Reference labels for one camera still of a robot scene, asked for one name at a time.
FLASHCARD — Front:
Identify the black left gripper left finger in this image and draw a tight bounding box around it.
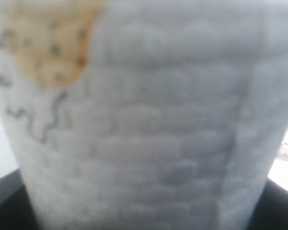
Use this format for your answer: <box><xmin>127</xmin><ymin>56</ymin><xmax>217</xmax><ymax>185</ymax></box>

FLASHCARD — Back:
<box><xmin>0</xmin><ymin>170</ymin><xmax>39</xmax><ymax>230</ymax></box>

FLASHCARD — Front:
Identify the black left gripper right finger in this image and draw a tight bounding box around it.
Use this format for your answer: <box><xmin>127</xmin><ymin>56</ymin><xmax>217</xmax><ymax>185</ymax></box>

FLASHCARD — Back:
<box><xmin>242</xmin><ymin>178</ymin><xmax>288</xmax><ymax>230</ymax></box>

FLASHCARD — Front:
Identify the printed white paper towel roll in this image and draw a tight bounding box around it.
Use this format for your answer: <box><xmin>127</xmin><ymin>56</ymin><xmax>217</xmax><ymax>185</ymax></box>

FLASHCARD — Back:
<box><xmin>0</xmin><ymin>0</ymin><xmax>288</xmax><ymax>230</ymax></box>

